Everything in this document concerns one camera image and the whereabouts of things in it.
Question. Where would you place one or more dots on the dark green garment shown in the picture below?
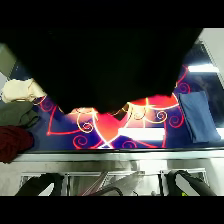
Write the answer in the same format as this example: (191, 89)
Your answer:
(16, 113)

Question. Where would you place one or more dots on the silver frame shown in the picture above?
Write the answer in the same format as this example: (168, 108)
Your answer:
(100, 156)

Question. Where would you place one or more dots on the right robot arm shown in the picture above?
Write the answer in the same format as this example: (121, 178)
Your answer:
(190, 185)

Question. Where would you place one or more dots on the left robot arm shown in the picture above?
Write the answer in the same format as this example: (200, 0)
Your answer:
(40, 186)

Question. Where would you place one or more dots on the black garment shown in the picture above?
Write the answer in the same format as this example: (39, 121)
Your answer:
(106, 66)

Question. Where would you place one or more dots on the blue folded garment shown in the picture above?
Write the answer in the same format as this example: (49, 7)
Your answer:
(200, 116)

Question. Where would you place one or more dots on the dark red garment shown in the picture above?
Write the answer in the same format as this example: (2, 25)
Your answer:
(13, 141)

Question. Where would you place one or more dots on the cream garment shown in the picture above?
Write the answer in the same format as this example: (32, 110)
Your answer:
(20, 90)

